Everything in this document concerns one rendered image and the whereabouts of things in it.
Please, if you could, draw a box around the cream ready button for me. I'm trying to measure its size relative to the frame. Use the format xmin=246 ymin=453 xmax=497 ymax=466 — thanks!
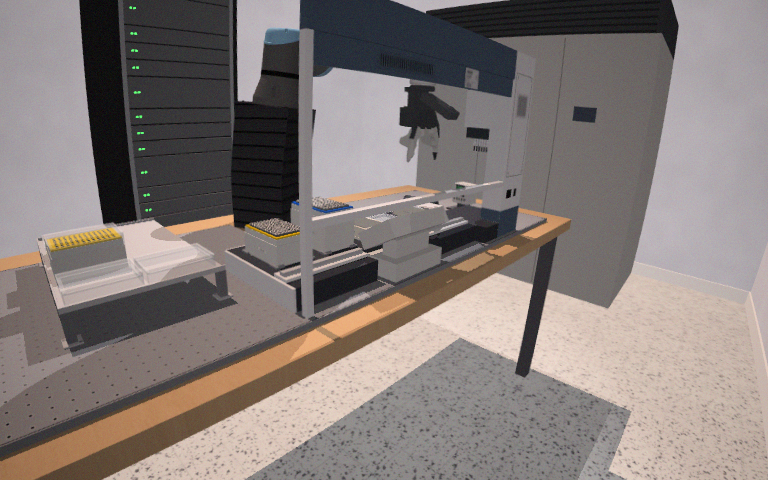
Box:
xmin=446 ymin=193 xmax=477 ymax=209

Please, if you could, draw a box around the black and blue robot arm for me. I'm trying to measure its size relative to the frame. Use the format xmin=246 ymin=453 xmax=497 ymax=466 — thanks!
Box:
xmin=252 ymin=28 xmax=300 ymax=108

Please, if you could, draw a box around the beige one-well reservoir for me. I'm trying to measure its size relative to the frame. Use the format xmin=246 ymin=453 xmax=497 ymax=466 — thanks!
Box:
xmin=354 ymin=217 xmax=381 ymax=240

